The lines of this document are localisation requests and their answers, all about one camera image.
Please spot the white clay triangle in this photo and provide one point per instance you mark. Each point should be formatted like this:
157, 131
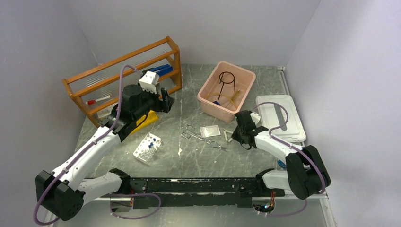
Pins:
228, 135

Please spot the white test tube rack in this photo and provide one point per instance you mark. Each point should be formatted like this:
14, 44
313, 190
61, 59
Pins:
141, 152

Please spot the test tube in rack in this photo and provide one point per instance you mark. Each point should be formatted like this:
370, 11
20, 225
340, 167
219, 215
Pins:
151, 150

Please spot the blue black stapler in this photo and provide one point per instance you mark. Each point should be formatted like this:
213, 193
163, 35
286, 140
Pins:
162, 70

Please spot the black wire tripod stand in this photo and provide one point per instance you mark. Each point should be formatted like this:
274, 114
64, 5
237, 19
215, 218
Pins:
224, 81

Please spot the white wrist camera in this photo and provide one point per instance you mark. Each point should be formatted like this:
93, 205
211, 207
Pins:
255, 117
149, 82

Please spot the yellow rubber tubing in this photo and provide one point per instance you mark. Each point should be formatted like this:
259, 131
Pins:
224, 99

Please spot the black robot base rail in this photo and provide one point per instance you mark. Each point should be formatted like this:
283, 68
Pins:
186, 192

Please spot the white plastic bin lid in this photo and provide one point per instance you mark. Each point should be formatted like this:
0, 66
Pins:
272, 110

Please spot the white wire gauze square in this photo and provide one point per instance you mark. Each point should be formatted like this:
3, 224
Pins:
210, 131

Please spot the blue white round container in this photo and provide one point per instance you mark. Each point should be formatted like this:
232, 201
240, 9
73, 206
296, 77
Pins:
281, 164

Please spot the brown bristle tube brush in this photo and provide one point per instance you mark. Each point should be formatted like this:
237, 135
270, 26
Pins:
235, 95

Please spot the yellow foam tray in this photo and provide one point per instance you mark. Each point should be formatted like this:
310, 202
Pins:
145, 121

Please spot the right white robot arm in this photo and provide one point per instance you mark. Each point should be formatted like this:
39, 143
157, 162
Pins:
305, 172

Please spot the red white marker pen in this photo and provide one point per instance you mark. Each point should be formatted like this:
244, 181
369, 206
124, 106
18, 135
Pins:
91, 102

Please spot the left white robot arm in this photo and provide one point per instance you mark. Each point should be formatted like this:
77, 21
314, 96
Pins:
63, 191

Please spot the white box on shelf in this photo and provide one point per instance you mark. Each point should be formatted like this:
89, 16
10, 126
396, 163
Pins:
105, 112

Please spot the pink plastic bin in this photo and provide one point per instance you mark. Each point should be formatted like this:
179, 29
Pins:
244, 80

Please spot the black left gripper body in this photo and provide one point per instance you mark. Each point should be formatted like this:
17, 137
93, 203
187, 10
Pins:
151, 101

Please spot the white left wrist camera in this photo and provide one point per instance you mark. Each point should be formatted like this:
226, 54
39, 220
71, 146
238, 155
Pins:
149, 82

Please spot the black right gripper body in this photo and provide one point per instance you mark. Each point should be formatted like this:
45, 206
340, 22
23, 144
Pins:
237, 135

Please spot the orange wooden shelf rack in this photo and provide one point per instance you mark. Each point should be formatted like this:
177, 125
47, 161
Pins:
103, 80

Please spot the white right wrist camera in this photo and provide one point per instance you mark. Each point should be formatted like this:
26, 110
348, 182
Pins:
255, 117

